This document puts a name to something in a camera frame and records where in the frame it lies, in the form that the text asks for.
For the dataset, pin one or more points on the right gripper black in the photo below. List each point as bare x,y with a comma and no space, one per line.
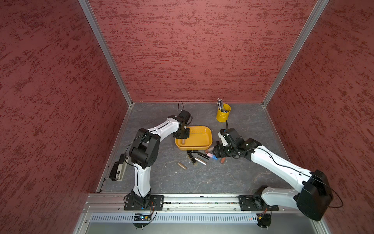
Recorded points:
219,149

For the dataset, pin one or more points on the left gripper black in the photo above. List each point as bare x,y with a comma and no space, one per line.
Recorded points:
186,135

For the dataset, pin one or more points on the yellow storage tray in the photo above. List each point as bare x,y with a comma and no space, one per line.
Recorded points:
200,139

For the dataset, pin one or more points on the pink blue gradient lipstick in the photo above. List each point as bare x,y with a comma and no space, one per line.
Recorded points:
212,156

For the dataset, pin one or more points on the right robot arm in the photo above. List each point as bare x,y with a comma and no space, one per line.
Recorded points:
310,192

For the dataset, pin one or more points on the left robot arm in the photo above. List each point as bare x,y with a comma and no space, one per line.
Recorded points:
144,151

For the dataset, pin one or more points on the black gold-band lipstick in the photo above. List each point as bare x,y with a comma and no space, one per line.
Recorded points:
192,151

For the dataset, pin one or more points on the black gold square lipstick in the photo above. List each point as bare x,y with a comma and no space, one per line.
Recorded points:
192,158

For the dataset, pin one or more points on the gold lipstick tube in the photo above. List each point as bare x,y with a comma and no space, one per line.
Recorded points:
182,166

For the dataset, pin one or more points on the silver black lipstick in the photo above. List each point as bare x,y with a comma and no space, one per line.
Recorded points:
201,158

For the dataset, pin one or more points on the yellow pen bucket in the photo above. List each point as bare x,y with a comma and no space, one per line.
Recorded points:
222,116

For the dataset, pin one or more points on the pens in bucket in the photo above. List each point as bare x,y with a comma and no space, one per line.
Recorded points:
221,105

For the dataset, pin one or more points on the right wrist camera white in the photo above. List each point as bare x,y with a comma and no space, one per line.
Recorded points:
224,137

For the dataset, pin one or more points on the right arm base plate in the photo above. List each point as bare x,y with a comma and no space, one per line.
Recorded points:
255,203

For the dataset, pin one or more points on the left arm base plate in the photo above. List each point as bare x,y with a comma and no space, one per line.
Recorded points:
133,202

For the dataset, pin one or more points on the aluminium front rail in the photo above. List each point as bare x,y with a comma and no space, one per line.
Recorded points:
192,214

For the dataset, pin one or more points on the left corner aluminium post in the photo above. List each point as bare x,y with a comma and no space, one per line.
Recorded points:
89,14

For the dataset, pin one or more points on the corner aluminium post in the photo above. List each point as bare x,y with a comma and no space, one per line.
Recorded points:
301,39
89,14

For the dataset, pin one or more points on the right corner aluminium post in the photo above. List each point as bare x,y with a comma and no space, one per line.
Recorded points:
301,39

